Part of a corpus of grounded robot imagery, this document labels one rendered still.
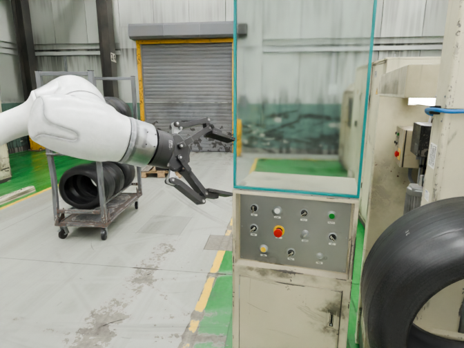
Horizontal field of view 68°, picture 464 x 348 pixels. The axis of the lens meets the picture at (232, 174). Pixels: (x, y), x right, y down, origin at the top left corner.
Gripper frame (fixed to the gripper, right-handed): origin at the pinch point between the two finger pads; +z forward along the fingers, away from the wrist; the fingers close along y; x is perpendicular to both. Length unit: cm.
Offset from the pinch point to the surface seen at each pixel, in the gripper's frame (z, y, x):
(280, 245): 74, -14, 50
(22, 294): 14, -58, 293
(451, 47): 51, 39, -35
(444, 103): 55, 24, -30
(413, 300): 32, -29, -27
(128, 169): 132, 94, 385
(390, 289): 31.3, -26.7, -22.4
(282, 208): 68, 2, 44
